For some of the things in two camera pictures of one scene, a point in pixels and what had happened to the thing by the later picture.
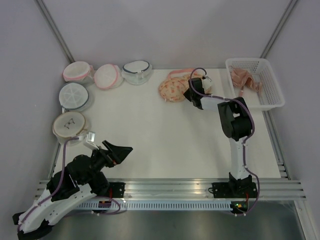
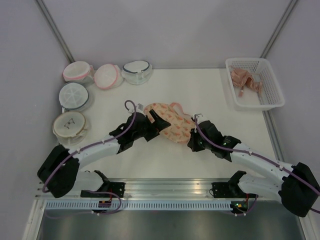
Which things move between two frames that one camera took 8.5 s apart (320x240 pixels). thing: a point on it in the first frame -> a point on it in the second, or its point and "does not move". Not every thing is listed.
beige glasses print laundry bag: [69, 124] does not move
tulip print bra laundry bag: [172, 88] -> [182, 124]
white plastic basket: [271, 96] does not move
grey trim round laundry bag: [74, 97] does not move
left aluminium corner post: [54, 29] does not move
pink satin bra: [241, 78] does not move
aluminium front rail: [201, 189] does not move
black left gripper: [119, 153] -> [158, 121]
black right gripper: [187, 94] -> [192, 144]
